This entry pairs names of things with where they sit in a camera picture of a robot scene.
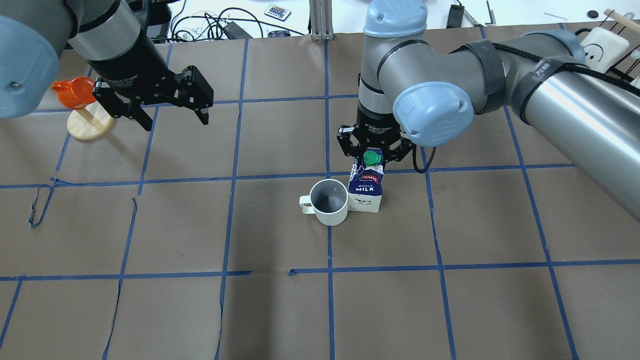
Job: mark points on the aluminium frame post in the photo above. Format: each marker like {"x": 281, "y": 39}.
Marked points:
{"x": 321, "y": 20}

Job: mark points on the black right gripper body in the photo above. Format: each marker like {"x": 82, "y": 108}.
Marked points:
{"x": 376, "y": 128}

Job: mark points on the orange cup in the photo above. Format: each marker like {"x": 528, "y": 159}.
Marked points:
{"x": 76, "y": 93}

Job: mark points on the blue white milk carton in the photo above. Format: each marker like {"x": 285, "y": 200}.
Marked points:
{"x": 365, "y": 186}

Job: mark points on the white HOME mug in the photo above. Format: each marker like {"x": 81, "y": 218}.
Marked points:
{"x": 327, "y": 200}

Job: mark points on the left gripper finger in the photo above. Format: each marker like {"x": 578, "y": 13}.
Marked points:
{"x": 190, "y": 90}
{"x": 117, "y": 108}

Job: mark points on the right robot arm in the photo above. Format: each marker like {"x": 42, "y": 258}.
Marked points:
{"x": 410, "y": 97}

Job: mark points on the black power adapter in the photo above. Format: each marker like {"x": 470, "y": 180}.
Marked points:
{"x": 455, "y": 16}

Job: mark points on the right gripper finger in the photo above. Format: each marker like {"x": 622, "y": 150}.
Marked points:
{"x": 343, "y": 136}
{"x": 397, "y": 153}

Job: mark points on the small remote control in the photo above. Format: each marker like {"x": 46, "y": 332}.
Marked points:
{"x": 277, "y": 12}

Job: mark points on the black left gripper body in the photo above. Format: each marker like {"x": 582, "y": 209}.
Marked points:
{"x": 131, "y": 66}

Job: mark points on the allen key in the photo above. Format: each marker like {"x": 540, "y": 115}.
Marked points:
{"x": 492, "y": 18}

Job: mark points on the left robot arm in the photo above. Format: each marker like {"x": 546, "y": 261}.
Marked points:
{"x": 110, "y": 38}

